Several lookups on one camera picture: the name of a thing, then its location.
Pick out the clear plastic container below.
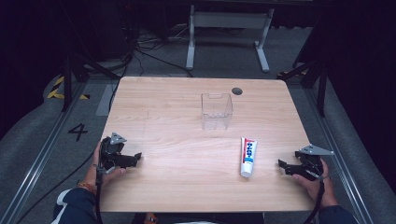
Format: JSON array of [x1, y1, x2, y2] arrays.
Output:
[[200, 91, 234, 132]]

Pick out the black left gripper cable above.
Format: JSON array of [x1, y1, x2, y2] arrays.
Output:
[[94, 166, 106, 224]]

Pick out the black floor cable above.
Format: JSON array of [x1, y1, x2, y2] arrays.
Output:
[[15, 149, 98, 224]]

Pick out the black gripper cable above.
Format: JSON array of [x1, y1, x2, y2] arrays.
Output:
[[303, 176, 327, 224], [94, 166, 106, 224]]

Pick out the bundle of black cables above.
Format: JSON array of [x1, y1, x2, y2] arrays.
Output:
[[106, 18, 194, 111]]

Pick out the metal floor rail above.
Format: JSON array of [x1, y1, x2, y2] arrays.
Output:
[[303, 87, 375, 224], [0, 81, 89, 224]]

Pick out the grey metal desk frame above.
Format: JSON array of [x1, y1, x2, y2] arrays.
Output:
[[185, 4, 276, 74]]

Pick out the white toothpaste tube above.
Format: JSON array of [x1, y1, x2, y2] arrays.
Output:
[[239, 136, 259, 179]]

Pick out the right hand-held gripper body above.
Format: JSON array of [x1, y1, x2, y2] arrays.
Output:
[[293, 144, 335, 182]]

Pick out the black tripod stand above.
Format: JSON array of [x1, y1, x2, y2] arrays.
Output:
[[60, 54, 120, 113], [276, 59, 330, 119]]

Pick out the person's right hand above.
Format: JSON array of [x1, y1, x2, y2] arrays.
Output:
[[291, 158, 339, 209]]

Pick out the person's left hand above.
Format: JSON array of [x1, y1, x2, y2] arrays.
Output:
[[81, 141, 127, 191]]

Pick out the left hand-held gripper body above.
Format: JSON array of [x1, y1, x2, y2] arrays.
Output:
[[98, 132, 129, 172]]

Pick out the orange wrist bracelet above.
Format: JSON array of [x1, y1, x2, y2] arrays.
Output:
[[76, 180, 96, 194]]

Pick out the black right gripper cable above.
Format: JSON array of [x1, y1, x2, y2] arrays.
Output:
[[303, 176, 327, 224]]

